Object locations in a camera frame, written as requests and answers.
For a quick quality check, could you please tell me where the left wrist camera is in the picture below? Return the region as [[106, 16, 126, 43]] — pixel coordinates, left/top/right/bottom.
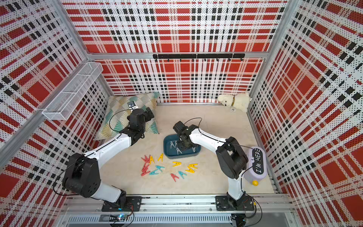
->
[[127, 101, 138, 110]]

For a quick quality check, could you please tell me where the teal plastic storage box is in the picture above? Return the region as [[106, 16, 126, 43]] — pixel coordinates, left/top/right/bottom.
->
[[163, 134, 202, 159]]

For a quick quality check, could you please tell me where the teal clothespin left lower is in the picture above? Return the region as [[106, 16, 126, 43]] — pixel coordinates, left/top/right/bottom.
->
[[149, 169, 159, 176]]

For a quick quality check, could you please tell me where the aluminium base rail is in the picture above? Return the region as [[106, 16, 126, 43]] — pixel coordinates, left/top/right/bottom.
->
[[55, 194, 299, 227]]

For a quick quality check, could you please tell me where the red clothespin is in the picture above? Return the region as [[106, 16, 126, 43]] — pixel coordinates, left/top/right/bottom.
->
[[142, 164, 149, 172], [170, 173, 179, 182], [141, 171, 151, 176], [141, 155, 151, 164]]

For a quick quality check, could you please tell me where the white wire mesh shelf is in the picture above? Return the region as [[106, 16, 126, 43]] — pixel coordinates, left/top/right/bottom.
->
[[42, 62, 103, 121]]

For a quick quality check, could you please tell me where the green circuit board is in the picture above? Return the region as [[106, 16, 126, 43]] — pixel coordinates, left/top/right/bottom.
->
[[109, 214, 129, 222]]

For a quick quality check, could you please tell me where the teal clothespin center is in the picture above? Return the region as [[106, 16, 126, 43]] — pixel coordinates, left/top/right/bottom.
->
[[178, 171, 187, 179]]

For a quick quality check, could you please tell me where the patterned teal yellow pillow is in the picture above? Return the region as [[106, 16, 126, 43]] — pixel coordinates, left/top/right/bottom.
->
[[95, 92, 160, 141]]

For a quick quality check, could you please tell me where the teal clothespin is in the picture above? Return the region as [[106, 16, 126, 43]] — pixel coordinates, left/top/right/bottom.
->
[[178, 171, 187, 179], [155, 165, 164, 172], [149, 169, 159, 176]]

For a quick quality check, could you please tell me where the teal clothespin left upper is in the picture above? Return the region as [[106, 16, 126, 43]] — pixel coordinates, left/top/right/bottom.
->
[[155, 165, 164, 172]]

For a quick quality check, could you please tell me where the white plush dog toy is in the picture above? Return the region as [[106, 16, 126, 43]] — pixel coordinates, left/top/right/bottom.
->
[[217, 93, 252, 113]]

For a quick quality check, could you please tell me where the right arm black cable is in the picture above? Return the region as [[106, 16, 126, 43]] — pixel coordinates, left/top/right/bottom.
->
[[183, 117, 263, 225]]

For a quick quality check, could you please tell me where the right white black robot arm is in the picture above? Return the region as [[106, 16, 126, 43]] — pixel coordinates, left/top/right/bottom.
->
[[173, 121, 248, 210]]

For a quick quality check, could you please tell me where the black wall hook rail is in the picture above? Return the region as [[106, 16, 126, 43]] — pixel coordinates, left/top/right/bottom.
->
[[153, 53, 246, 60]]

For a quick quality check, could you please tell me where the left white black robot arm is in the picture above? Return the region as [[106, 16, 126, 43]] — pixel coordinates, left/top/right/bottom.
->
[[62, 107, 154, 209]]

